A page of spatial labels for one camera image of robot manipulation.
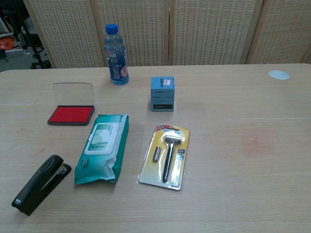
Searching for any small blue cardboard box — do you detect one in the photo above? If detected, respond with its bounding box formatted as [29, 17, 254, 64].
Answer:
[150, 76, 175, 112]

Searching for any yellow razor blister pack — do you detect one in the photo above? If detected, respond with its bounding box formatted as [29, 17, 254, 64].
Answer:
[137, 124, 190, 191]

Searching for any green wet wipes pack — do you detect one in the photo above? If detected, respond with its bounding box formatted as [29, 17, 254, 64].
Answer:
[74, 114, 130, 185]

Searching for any water bottle with blue cap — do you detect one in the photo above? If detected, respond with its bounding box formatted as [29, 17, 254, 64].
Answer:
[104, 23, 130, 86]

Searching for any red ink pad clear lid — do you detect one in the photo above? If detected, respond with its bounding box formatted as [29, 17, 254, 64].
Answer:
[47, 82, 96, 126]

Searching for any wicker folding screen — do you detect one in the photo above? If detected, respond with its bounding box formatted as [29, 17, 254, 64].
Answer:
[23, 0, 311, 69]

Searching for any white round table grommet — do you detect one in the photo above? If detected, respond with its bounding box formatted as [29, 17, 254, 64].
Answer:
[268, 70, 290, 80]

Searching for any black stapler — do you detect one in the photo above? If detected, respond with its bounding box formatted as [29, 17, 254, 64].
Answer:
[11, 154, 72, 216]

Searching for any black tripod stand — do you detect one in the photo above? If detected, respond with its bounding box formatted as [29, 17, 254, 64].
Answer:
[13, 0, 52, 69]

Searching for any orange object on floor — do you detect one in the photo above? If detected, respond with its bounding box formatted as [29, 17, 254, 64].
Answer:
[0, 37, 14, 50]

